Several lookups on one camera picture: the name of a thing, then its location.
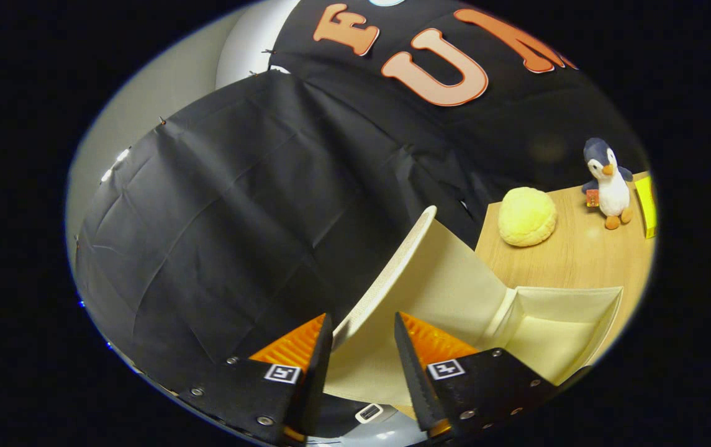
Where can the penguin plush toy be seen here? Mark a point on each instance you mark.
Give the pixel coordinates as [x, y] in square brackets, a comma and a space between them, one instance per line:
[610, 186]

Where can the beige fabric storage box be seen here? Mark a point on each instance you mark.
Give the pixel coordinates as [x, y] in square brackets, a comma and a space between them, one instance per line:
[454, 292]

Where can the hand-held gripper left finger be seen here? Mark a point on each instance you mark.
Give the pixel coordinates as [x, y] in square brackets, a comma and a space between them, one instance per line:
[315, 372]

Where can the yellow bread plush toy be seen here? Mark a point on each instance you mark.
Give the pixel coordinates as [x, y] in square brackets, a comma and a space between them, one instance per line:
[526, 217]

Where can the yellow book with red circle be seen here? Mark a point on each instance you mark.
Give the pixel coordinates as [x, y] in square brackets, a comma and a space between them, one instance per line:
[646, 208]

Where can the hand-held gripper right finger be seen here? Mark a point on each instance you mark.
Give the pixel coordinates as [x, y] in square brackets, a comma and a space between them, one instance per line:
[414, 372]

